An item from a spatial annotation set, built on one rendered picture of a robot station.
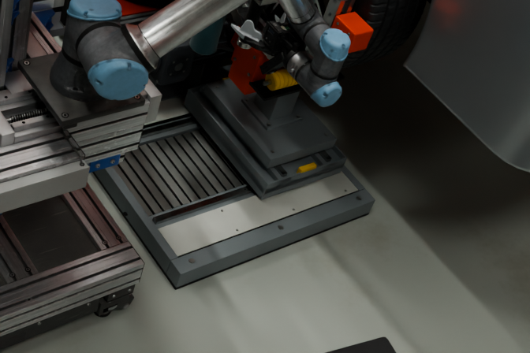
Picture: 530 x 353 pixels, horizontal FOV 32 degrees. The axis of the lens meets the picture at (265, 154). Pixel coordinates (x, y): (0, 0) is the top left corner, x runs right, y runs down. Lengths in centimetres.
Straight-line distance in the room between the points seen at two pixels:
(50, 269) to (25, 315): 14
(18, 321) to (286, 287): 91
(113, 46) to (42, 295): 82
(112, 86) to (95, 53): 8
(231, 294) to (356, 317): 41
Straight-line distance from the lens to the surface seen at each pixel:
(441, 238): 346
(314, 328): 299
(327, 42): 231
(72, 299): 262
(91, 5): 212
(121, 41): 202
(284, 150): 315
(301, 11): 235
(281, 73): 294
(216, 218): 306
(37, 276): 260
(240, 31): 252
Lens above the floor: 228
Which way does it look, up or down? 41 degrees down
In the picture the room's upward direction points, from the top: 21 degrees clockwise
